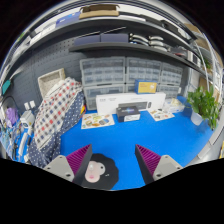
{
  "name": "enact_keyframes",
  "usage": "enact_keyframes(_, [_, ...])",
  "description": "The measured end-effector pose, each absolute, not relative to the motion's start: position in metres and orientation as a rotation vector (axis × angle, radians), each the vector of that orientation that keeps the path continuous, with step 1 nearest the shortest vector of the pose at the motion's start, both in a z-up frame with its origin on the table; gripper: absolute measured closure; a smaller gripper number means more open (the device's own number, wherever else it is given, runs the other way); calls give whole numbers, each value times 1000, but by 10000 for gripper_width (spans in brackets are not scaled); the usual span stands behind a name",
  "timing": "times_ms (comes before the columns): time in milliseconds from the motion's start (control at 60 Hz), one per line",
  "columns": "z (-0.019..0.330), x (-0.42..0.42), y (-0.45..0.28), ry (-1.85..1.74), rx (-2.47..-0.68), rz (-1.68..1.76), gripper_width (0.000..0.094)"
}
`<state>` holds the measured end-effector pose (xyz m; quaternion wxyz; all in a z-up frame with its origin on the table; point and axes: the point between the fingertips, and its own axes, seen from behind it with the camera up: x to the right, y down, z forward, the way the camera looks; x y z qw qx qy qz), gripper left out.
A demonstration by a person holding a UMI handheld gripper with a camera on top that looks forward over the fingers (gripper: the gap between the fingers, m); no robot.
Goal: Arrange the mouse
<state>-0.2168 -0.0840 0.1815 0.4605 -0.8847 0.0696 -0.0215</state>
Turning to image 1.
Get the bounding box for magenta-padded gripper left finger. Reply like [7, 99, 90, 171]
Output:
[43, 143, 94, 186]

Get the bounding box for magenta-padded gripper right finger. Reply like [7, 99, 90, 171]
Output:
[134, 143, 184, 185]

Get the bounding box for beige computer mouse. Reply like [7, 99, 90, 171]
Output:
[84, 160, 105, 183]

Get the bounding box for black cartoon face mouse pad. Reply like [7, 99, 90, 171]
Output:
[79, 153, 120, 191]

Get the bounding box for navy polka dot cloth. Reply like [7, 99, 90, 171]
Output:
[26, 91, 86, 169]

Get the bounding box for colourful sticker sheet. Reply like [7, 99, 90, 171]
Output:
[80, 112, 116, 130]
[147, 108, 176, 122]

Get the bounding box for small black box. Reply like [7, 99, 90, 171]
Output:
[115, 105, 142, 123]

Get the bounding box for red blue checked cloth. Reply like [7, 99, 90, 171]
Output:
[33, 77, 84, 148]

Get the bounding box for white device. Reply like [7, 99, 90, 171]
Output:
[19, 110, 36, 129]

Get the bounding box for white and blue tissue box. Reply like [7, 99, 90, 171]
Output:
[163, 97, 186, 114]

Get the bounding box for long white keyboard box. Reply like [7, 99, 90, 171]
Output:
[95, 91, 167, 116]

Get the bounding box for purple object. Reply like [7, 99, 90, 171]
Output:
[5, 107, 19, 128]

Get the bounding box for green potted plant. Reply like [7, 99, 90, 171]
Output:
[186, 85, 221, 132]

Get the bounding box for yellow and blue box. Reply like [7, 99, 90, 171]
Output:
[134, 79, 158, 95]

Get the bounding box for white woven basket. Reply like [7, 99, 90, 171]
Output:
[37, 68, 67, 98]

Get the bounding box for teal object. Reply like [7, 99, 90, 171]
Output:
[1, 79, 13, 96]

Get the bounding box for white wall sockets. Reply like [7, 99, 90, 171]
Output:
[23, 99, 37, 112]

